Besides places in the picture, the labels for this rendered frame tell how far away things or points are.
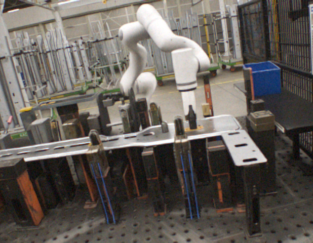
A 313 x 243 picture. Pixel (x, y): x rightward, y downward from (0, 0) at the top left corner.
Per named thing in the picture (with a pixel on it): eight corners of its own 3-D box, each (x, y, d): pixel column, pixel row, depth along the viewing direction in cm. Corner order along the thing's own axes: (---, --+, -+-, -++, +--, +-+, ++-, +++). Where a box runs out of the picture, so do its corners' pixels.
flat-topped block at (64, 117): (76, 174, 168) (55, 106, 154) (80, 168, 175) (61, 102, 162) (91, 172, 167) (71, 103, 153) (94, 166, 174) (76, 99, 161)
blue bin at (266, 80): (249, 96, 143) (247, 72, 139) (244, 85, 171) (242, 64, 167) (281, 93, 139) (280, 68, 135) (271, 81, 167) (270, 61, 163)
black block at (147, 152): (151, 220, 114) (137, 158, 105) (152, 205, 124) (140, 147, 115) (169, 217, 113) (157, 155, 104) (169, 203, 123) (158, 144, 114)
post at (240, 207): (237, 213, 107) (231, 148, 98) (232, 197, 117) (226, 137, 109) (253, 211, 106) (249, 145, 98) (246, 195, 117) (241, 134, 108)
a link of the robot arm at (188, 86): (175, 81, 116) (177, 87, 117) (176, 84, 108) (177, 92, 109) (195, 78, 116) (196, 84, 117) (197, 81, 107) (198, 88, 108)
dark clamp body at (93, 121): (99, 185, 150) (81, 120, 139) (105, 173, 163) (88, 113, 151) (118, 183, 149) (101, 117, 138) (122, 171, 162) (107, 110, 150)
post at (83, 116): (96, 180, 156) (77, 114, 144) (98, 175, 161) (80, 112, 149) (104, 178, 156) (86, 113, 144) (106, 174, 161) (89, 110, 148)
